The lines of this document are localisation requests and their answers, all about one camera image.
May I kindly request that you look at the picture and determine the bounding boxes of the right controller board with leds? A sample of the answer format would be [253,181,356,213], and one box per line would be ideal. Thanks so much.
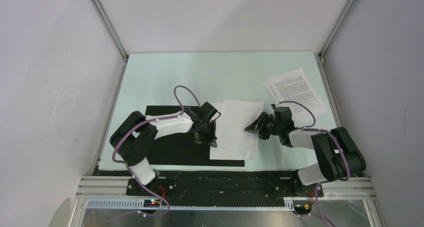
[293,204,314,217]

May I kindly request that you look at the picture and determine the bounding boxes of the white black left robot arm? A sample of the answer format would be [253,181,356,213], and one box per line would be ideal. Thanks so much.
[109,102,221,195]

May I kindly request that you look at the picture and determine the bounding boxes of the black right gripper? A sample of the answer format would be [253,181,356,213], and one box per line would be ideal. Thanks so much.
[244,111,282,140]

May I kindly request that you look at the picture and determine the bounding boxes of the controller board with leds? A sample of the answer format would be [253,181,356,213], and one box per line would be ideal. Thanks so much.
[143,198,162,208]
[293,204,314,217]

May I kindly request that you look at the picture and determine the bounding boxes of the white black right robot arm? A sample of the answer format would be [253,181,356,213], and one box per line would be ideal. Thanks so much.
[244,106,366,196]

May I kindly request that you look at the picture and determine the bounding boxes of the aluminium corner post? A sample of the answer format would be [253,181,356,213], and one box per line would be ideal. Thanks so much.
[82,0,129,62]
[318,0,359,59]

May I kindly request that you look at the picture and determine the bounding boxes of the white paper sheets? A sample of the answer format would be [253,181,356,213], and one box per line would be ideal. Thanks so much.
[209,99,264,160]

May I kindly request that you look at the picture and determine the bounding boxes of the metal folder clip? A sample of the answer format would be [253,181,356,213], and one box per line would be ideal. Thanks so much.
[194,133,203,145]

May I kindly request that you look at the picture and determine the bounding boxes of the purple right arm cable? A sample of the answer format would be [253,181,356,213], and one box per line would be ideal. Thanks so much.
[271,100,352,227]

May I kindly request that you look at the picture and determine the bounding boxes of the aluminium frame rail front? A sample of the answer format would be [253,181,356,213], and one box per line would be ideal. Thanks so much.
[76,176,377,211]

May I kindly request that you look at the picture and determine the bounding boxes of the left controller board with leds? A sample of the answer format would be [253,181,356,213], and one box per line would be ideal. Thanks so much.
[143,198,162,208]

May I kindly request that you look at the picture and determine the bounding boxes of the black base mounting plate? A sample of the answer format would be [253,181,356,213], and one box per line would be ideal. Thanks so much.
[125,169,325,208]

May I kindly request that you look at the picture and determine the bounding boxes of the printed text paper sheets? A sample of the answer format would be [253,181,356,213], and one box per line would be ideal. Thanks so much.
[263,68,329,125]

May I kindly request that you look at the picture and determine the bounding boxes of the left aluminium corner post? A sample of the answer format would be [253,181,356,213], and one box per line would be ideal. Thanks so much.
[82,0,129,62]

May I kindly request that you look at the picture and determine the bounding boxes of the right aluminium corner post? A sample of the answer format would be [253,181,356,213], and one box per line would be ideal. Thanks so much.
[318,0,359,59]

